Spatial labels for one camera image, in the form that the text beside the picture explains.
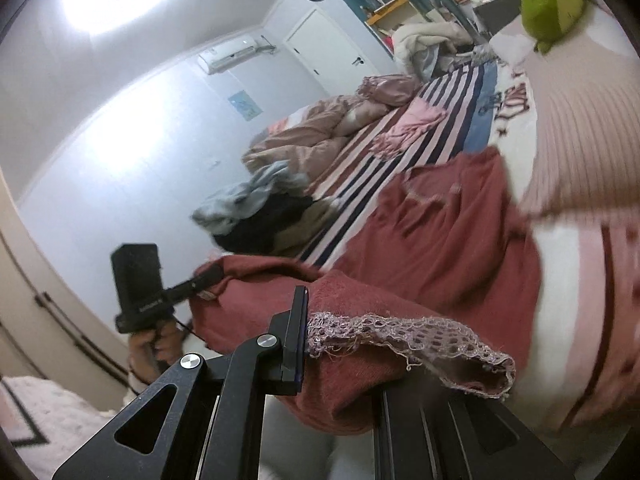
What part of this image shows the blue wall poster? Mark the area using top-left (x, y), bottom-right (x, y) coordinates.
top-left (228, 90), bottom-right (262, 122)

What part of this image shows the pile of grey black clothes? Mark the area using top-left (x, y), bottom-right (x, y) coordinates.
top-left (191, 162), bottom-right (340, 256)

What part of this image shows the pink garment on bed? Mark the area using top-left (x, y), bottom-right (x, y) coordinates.
top-left (371, 98), bottom-right (448, 159)

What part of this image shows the beige striped pillow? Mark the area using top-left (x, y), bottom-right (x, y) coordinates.
top-left (491, 14), bottom-right (640, 221)

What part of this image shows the person's left hand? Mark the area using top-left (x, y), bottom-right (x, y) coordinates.
top-left (128, 318), bottom-right (191, 385)

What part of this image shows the clothes heap on chair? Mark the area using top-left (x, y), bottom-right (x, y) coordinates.
top-left (392, 22), bottom-right (474, 82)

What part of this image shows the mauve satin garment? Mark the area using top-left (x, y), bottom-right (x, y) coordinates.
top-left (356, 74), bottom-right (422, 107)

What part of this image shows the white air conditioner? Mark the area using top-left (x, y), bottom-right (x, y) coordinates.
top-left (196, 36), bottom-right (276, 75)

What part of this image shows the white door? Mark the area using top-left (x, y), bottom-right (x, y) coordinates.
top-left (284, 10), bottom-right (380, 96)

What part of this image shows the striped bed sheet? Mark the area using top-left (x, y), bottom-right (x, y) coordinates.
top-left (266, 44), bottom-right (639, 479)

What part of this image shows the dark red lace-trimmed top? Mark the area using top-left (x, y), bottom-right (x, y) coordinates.
top-left (190, 148), bottom-right (541, 436)

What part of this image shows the beige rumpled duvet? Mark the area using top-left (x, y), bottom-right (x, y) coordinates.
top-left (242, 96), bottom-right (390, 183)

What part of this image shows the green plush toy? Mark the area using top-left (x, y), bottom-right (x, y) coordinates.
top-left (521, 0), bottom-right (585, 54)

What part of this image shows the yellow white shelf unit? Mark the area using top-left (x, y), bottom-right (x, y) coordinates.
top-left (364, 0), bottom-right (427, 41)

